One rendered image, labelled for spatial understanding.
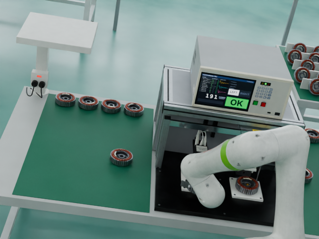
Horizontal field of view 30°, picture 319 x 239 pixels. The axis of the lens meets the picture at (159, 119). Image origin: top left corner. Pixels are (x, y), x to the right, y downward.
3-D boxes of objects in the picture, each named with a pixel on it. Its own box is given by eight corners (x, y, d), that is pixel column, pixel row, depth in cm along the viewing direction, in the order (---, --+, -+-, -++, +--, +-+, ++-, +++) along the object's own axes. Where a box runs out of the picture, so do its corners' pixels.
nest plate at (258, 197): (262, 202, 282) (263, 199, 281) (231, 197, 281) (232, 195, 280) (258, 183, 295) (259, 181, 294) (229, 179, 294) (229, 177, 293)
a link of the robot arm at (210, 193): (209, 215, 233) (232, 200, 234) (192, 188, 233) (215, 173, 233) (203, 210, 247) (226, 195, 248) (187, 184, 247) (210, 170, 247)
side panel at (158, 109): (157, 151, 308) (168, 97, 292) (152, 151, 308) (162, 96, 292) (158, 124, 333) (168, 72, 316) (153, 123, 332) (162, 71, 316)
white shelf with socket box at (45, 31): (82, 125, 318) (91, 48, 295) (12, 115, 315) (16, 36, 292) (89, 95, 348) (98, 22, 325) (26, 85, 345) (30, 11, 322)
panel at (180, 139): (279, 166, 311) (295, 117, 296) (154, 149, 306) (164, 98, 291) (278, 165, 312) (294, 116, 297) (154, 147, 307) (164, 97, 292)
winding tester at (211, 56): (282, 119, 282) (294, 81, 272) (192, 106, 279) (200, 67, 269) (269, 82, 316) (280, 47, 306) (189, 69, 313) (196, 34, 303)
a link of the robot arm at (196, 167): (231, 177, 209) (253, 160, 214) (214, 149, 208) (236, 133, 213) (185, 188, 241) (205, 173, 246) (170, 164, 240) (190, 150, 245)
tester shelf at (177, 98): (303, 133, 283) (305, 125, 281) (162, 113, 278) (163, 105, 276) (286, 90, 321) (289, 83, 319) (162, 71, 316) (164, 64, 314)
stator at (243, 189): (258, 197, 283) (260, 191, 281) (235, 193, 282) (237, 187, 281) (256, 183, 292) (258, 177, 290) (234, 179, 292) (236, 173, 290)
